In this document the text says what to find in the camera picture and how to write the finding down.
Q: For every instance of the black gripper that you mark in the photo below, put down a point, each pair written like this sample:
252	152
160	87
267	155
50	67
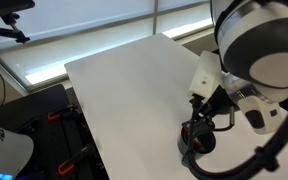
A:
219	101

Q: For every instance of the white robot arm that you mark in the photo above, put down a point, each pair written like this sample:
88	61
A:
250	30

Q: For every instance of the black clamp with orange tip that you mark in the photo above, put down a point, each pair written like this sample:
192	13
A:
74	160
62	114

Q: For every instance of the black side table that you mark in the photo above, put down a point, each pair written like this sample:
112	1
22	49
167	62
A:
34	110

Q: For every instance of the white device with blue lights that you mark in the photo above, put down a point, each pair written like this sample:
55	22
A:
4	150

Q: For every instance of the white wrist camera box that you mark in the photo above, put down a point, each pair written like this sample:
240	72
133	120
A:
205	75

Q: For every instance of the grey window frame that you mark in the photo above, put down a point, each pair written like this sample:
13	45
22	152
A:
155	16

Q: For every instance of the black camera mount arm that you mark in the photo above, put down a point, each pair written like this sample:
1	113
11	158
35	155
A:
4	8

